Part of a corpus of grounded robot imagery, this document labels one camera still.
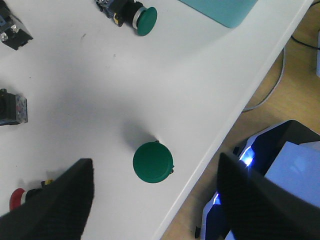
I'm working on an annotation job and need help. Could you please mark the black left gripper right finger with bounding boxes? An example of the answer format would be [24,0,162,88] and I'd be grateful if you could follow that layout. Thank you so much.
[216,152,320,240]

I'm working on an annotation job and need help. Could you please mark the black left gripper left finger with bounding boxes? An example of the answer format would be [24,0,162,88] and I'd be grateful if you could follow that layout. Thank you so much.
[0,158,94,240]

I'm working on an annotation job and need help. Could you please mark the yellow push button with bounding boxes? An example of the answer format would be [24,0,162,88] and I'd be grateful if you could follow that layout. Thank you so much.
[0,88,28,126]

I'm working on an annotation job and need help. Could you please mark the red push button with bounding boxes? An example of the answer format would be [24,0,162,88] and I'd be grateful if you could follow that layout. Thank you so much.
[9,179,54,212]
[0,0,33,51]

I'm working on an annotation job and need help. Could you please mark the light blue plastic box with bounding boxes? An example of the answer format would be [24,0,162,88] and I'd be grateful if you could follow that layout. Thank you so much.
[181,0,258,29]

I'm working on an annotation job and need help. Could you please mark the blue black device on floor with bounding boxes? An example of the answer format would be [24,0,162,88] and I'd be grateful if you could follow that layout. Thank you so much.
[195,120,320,240]

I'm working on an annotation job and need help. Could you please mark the green push button upright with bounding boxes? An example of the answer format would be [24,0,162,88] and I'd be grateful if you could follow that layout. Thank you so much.
[132,140,175,184]

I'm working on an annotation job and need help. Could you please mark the green push button lying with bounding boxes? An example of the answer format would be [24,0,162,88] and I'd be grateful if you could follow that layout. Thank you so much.
[95,0,158,37]

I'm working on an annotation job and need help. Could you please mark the grey floor cable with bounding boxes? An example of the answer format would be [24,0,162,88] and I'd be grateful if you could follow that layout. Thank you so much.
[241,47,286,113]

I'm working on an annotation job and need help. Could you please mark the black floor cable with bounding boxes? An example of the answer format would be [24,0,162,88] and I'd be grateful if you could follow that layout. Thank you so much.
[290,34,320,51]

